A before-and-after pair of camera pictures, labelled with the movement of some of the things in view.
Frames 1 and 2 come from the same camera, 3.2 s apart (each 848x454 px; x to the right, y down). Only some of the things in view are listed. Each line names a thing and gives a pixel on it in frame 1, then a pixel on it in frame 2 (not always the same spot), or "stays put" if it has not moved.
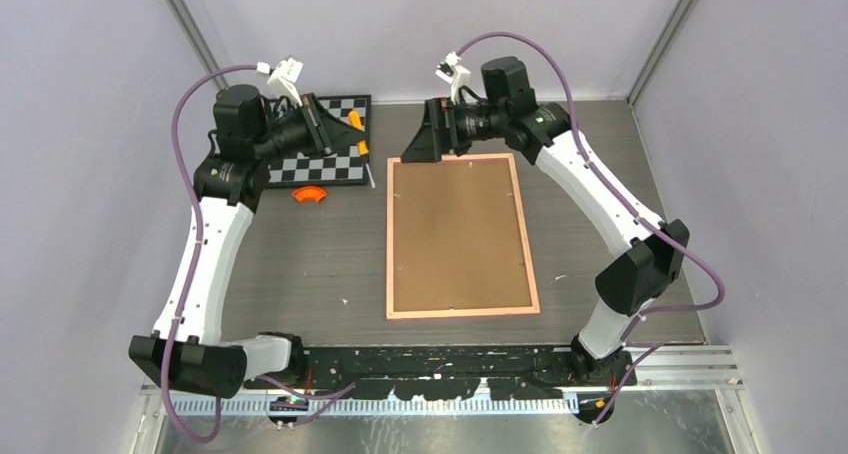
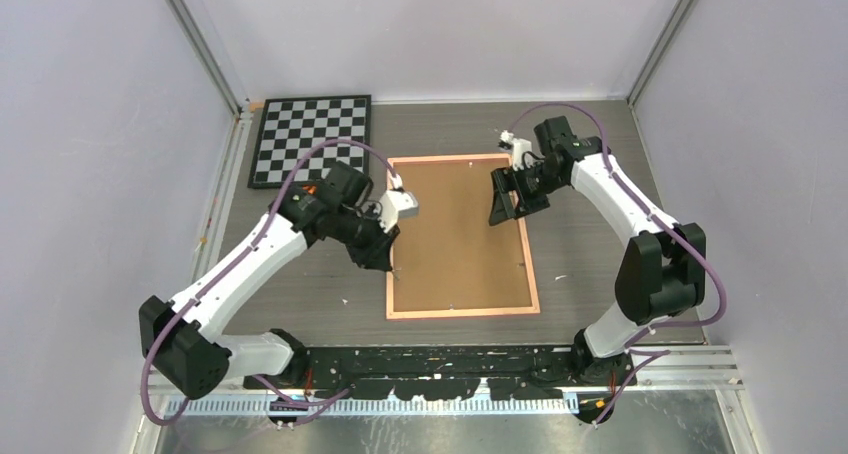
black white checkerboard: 346,166 stays put
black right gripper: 437,134 -> 506,179
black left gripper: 327,133 -> 377,252
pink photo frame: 390,314 stays put
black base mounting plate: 432,373 stays put
